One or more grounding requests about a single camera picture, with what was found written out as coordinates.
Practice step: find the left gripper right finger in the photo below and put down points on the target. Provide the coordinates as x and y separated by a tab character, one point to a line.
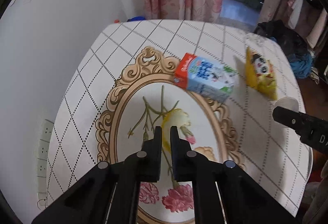
180	161

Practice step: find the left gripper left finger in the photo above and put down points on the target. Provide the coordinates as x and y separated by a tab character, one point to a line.
151	163

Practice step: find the clothes rack with coats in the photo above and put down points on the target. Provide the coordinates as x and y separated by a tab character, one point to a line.
306	17

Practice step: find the yellow snack bag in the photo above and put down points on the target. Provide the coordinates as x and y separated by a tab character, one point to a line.
260	74

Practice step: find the white checked tablecloth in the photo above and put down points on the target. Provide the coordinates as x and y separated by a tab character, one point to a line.
123	89

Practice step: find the blue black clothes pile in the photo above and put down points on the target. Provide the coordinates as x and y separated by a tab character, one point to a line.
291	43

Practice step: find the white wall power strip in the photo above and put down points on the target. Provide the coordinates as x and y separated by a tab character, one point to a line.
44	138

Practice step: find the blue white milk carton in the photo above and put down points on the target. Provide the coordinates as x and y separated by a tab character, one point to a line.
210	79

